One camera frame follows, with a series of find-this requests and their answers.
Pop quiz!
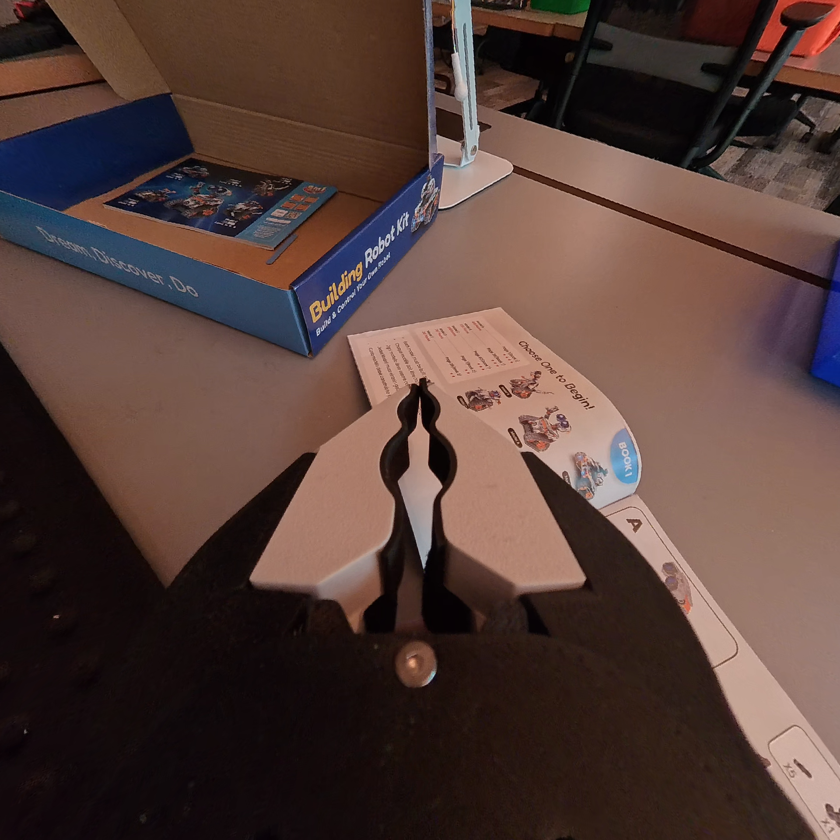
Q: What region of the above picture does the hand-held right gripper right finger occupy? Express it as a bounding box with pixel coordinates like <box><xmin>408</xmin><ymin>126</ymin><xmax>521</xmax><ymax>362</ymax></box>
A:
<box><xmin>420</xmin><ymin>381</ymin><xmax>587</xmax><ymax>633</ymax></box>

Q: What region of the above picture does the black perforated chair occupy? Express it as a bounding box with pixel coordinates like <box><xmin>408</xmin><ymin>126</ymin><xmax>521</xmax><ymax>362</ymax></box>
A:
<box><xmin>0</xmin><ymin>341</ymin><xmax>168</xmax><ymax>840</ymax></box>

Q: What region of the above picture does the blue cardboard kit box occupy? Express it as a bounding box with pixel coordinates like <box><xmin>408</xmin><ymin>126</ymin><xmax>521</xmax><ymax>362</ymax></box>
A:
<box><xmin>0</xmin><ymin>0</ymin><xmax>446</xmax><ymax>357</ymax></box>

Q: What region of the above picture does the white desk stand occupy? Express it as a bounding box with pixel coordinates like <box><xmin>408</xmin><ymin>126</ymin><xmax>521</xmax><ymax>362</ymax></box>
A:
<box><xmin>433</xmin><ymin>0</ymin><xmax>514</xmax><ymax>211</ymax></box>

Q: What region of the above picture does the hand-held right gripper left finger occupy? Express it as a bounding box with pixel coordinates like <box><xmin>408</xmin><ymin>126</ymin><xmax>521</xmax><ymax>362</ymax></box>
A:
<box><xmin>249</xmin><ymin>384</ymin><xmax>422</xmax><ymax>633</ymax></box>

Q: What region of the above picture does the orange storage container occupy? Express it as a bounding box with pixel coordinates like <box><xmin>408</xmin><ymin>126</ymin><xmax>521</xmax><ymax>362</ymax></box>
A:
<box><xmin>682</xmin><ymin>0</ymin><xmax>840</xmax><ymax>55</ymax></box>

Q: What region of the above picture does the brown background desk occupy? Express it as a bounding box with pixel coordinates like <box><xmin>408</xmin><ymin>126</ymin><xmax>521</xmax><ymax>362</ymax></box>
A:
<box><xmin>430</xmin><ymin>0</ymin><xmax>840</xmax><ymax>96</ymax></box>

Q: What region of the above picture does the white instruction booklet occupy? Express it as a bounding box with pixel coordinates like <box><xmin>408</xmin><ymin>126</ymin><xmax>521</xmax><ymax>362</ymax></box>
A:
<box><xmin>346</xmin><ymin>307</ymin><xmax>840</xmax><ymax>840</ymax></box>

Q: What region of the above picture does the blue plastic bin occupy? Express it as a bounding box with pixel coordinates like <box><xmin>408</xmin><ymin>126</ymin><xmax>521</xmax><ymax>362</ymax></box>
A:
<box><xmin>810</xmin><ymin>246</ymin><xmax>840</xmax><ymax>388</ymax></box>

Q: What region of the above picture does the black office chair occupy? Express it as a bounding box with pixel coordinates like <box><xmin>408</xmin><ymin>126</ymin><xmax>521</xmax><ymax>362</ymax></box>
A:
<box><xmin>525</xmin><ymin>0</ymin><xmax>829</xmax><ymax>179</ymax></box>

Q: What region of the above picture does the blue cover booklet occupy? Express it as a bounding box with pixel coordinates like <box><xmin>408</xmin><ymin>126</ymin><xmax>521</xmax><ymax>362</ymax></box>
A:
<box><xmin>104</xmin><ymin>157</ymin><xmax>338</xmax><ymax>251</ymax></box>

